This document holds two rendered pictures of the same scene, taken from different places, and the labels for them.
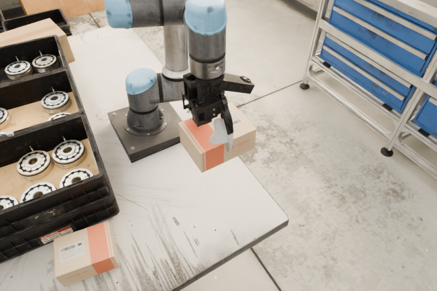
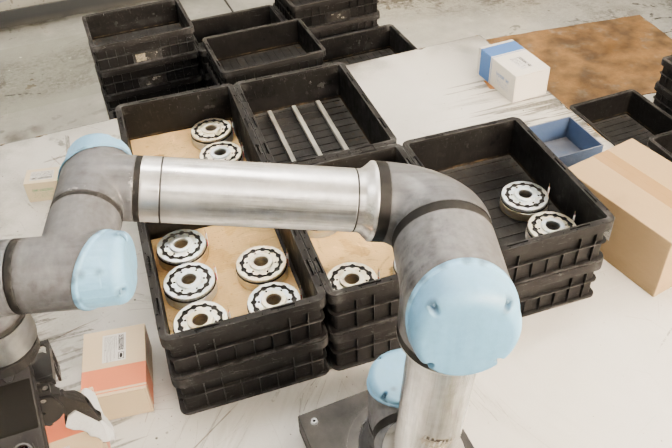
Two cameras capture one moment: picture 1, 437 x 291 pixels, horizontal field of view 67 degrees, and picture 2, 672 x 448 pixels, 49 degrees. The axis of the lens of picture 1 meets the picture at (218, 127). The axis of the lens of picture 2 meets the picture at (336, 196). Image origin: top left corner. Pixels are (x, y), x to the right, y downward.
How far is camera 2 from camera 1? 1.12 m
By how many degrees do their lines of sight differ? 69
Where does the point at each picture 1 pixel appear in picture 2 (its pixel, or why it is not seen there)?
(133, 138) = (343, 422)
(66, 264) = (96, 343)
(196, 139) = not seen: hidden behind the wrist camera
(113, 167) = (296, 400)
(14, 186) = (233, 255)
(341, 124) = not seen: outside the picture
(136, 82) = (380, 365)
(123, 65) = (654, 397)
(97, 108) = not seen: hidden behind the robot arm
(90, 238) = (124, 367)
